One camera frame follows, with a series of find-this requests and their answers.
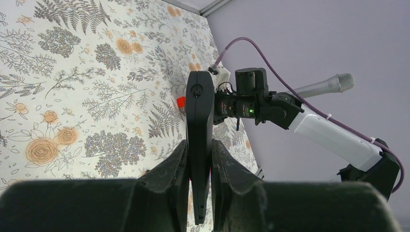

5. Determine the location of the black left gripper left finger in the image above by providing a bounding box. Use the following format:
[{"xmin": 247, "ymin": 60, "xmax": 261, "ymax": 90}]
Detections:
[{"xmin": 0, "ymin": 140, "xmax": 189, "ymax": 232}]

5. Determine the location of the red block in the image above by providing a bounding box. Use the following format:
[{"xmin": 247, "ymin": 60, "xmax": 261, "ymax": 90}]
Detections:
[{"xmin": 176, "ymin": 97, "xmax": 186, "ymax": 108}]

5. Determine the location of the silver microphone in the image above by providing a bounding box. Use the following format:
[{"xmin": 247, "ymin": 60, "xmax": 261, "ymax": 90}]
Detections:
[{"xmin": 294, "ymin": 73, "xmax": 355, "ymax": 98}]

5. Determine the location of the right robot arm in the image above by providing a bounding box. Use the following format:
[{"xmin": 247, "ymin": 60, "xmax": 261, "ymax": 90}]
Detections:
[{"xmin": 209, "ymin": 66, "xmax": 400, "ymax": 199}]

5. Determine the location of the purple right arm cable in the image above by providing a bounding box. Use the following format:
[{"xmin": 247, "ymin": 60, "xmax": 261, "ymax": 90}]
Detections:
[{"xmin": 214, "ymin": 37, "xmax": 405, "ymax": 194}]

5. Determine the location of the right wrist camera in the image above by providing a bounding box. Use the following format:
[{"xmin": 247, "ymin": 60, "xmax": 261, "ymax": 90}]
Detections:
[{"xmin": 208, "ymin": 65, "xmax": 231, "ymax": 93}]

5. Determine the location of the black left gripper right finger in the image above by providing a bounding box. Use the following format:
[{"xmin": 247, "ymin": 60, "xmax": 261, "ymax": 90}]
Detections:
[{"xmin": 211, "ymin": 140, "xmax": 401, "ymax": 232}]

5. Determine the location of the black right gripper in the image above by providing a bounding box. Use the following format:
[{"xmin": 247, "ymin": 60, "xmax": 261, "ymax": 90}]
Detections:
[{"xmin": 213, "ymin": 90, "xmax": 237, "ymax": 125}]

